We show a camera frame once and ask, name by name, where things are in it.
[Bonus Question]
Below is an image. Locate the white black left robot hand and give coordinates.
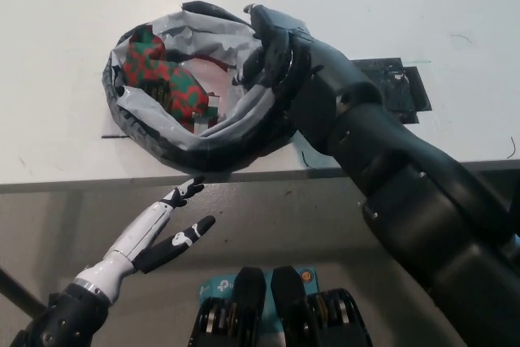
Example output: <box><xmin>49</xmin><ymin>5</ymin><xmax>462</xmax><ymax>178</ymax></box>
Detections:
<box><xmin>75</xmin><ymin>176</ymin><xmax>216</xmax><ymax>306</ymax></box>

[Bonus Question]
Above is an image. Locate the black table leg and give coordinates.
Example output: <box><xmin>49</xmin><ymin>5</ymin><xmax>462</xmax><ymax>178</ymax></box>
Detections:
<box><xmin>0</xmin><ymin>267</ymin><xmax>46</xmax><ymax>318</ymax></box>

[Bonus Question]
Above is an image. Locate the black plastic bag grey lining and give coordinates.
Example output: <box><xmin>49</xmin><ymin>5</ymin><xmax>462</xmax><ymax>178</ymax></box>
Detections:
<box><xmin>101</xmin><ymin>1</ymin><xmax>300</xmax><ymax>173</ymax></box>

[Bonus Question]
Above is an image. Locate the red green patterned cloth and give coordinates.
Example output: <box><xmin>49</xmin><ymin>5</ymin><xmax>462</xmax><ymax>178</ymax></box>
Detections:
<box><xmin>121</xmin><ymin>25</ymin><xmax>223</xmax><ymax>135</ymax></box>

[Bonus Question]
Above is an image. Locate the teal TP-Link box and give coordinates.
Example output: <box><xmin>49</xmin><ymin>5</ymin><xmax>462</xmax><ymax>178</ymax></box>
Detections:
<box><xmin>198</xmin><ymin>267</ymin><xmax>322</xmax><ymax>347</ymax></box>

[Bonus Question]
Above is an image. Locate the black tape patch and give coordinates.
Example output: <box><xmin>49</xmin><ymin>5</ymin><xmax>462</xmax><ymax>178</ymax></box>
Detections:
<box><xmin>349</xmin><ymin>58</ymin><xmax>432</xmax><ymax>124</ymax></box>

